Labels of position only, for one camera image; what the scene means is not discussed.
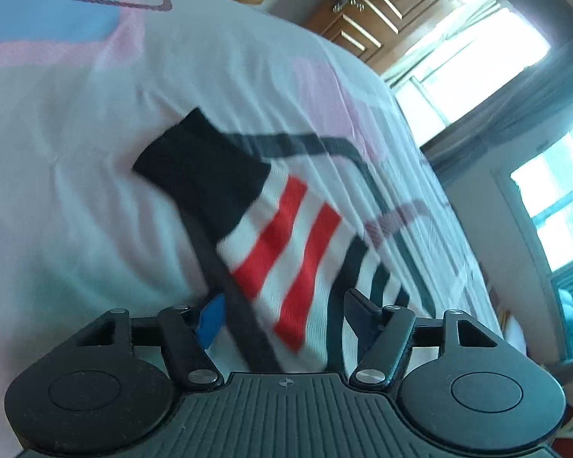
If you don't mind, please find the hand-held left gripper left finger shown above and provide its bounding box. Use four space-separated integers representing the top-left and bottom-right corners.
69 293 227 389

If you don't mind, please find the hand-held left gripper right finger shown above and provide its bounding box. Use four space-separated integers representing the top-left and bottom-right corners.
341 289 503 387

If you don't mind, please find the black white red striped shirt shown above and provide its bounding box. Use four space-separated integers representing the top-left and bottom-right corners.
133 107 411 375

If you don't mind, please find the white pink patterned bed sheet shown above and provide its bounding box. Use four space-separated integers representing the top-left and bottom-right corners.
0 0 528 458

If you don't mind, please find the bedroom sliding window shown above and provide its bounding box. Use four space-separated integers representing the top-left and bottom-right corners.
508 114 573 275

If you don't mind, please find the grey curtain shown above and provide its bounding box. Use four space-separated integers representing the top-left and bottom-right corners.
419 50 573 175

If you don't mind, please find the balcony window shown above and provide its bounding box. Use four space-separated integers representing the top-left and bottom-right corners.
384 0 553 131

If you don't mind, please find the white sheer curtain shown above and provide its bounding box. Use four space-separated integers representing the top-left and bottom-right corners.
408 0 504 77

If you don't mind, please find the brown wooden door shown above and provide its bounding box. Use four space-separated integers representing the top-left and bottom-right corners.
304 0 485 74

